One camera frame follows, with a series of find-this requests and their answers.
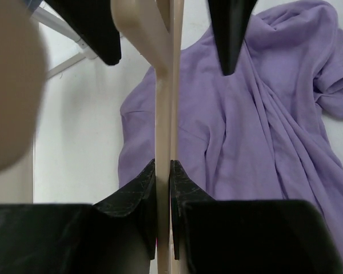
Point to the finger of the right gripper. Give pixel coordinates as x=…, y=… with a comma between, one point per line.
x=92, y=21
x=229, y=19

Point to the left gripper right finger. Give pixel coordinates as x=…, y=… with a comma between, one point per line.
x=246, y=236

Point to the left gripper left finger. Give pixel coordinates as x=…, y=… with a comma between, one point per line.
x=115, y=235

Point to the wooden hanger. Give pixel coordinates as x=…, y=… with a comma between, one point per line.
x=22, y=76

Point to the purple t shirt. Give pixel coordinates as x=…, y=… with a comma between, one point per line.
x=258, y=133

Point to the white clothes rack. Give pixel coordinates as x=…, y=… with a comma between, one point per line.
x=65, y=47

